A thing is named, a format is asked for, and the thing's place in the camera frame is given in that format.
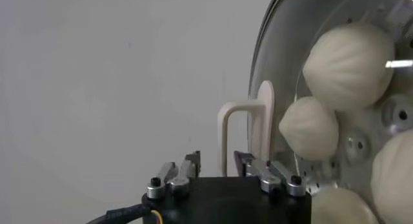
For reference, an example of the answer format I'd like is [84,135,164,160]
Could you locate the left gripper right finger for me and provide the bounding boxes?
[234,150,307,198]

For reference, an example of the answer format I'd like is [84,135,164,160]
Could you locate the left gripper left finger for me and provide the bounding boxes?
[146,150,201,200]

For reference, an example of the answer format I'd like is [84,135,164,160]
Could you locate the white steamed baozi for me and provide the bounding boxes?
[311,186,380,224]
[370,130,413,224]
[302,21,396,112]
[279,96,339,161]

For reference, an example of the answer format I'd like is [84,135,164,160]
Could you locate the glass lid with cream handle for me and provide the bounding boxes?
[216,0,413,224]

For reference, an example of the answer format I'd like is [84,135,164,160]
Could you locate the stainless steel steamer basket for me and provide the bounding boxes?
[250,0,413,224]

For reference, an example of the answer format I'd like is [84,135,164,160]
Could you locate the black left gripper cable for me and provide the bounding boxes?
[85,203,164,224]

